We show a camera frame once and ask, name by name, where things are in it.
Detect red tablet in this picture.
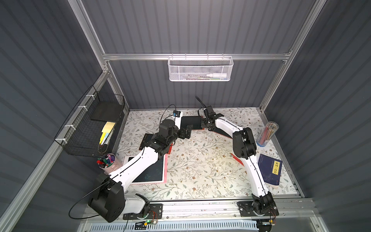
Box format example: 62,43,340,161
181,116,203,130
139,133,175,154
214,128,232,139

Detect pink white writing tablet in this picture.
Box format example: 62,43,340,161
132,154,168,185

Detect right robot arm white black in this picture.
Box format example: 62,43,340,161
201,105,276,216

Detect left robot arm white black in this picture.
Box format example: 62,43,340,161
88,119,193,223

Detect white marker in basket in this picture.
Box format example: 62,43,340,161
206,73,228,80

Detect clear tube of colour pencils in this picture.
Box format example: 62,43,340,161
257,121,279,147

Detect yellow sticky notes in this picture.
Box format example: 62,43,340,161
100,122,115,145

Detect dark blue book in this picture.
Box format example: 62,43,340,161
258,154,283,187

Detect black notebook in basket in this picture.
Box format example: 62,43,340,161
90,101,122,122

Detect pink cup of markers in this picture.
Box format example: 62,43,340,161
97,153,123,175

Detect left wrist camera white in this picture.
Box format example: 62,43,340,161
173,110,183,129

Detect white wire mesh basket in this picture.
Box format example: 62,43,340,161
167,55,234,82

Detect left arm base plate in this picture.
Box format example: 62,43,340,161
123,203,163,220

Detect black wire wall basket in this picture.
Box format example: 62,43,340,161
55,86,125,158

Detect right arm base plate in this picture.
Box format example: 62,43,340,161
237,200,280,217

